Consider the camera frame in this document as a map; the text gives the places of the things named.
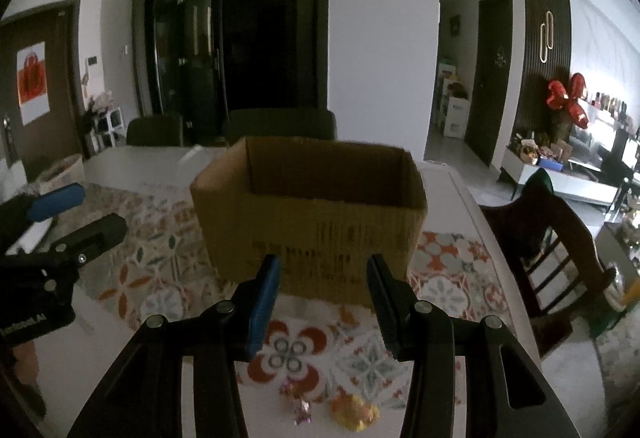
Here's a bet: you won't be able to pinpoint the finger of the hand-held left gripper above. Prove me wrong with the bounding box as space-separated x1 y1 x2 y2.
0 182 87 249
0 213 129 306

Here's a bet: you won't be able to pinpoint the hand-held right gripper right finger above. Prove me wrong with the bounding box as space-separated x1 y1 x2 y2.
366 254 583 438

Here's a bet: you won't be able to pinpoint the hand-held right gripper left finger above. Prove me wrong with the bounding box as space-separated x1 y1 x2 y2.
65 253 283 438

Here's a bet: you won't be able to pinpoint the brown cardboard box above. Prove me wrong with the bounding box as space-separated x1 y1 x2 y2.
190 135 428 308

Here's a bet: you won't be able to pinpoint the yellow snack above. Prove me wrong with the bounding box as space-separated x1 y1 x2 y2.
330 393 381 432

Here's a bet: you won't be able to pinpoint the person's left forearm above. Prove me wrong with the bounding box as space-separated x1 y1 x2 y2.
0 343 48 419

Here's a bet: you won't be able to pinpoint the floral patterned tablecloth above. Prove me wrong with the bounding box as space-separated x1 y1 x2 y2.
10 178 546 438

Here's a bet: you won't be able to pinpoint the white small rack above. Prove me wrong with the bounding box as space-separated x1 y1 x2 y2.
92 103 126 150

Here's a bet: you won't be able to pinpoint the dark upholstered chair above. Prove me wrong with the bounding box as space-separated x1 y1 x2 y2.
126 114 185 147
222 108 338 149

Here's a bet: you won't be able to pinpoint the brown entrance door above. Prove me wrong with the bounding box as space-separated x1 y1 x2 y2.
0 0 86 179

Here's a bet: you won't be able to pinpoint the red white door poster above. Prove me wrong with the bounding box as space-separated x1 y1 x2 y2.
16 42 51 124

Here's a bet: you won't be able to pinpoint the brown wooden chair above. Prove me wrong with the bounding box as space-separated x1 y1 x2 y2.
480 191 618 359

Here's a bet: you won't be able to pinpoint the white cardboard box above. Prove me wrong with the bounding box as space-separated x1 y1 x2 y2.
444 96 471 139

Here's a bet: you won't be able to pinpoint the white low cabinet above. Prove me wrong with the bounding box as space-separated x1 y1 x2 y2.
500 145 633 207

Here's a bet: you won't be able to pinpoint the dark glass sliding door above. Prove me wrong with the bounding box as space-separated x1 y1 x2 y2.
132 0 328 139

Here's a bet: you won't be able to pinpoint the dark room door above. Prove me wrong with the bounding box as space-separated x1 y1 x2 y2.
465 0 514 169

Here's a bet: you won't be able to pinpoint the red balloons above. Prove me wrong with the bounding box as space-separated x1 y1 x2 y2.
546 72 592 129

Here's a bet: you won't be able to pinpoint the dark wall panel gold ornament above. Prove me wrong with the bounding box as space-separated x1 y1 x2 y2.
515 0 572 144

